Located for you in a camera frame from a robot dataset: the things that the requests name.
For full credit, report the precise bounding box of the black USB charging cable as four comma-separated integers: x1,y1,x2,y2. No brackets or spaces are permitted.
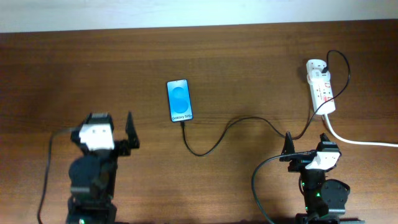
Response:
180,49,352,157

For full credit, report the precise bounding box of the white power strip cord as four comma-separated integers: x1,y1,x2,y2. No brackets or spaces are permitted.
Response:
323,113,398,148

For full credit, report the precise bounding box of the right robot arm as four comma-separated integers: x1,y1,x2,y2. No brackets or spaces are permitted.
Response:
279,133,365,224

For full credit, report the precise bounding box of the blue screen Galaxy smartphone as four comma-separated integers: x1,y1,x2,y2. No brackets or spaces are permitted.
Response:
167,79,193,123

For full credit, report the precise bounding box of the white power strip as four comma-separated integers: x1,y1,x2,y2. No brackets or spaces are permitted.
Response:
305,58,337,116

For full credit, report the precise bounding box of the white charger plug adapter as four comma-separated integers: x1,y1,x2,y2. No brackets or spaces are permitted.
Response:
306,59,330,85

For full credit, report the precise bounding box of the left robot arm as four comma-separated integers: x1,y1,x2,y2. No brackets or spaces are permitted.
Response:
66,113,140,223

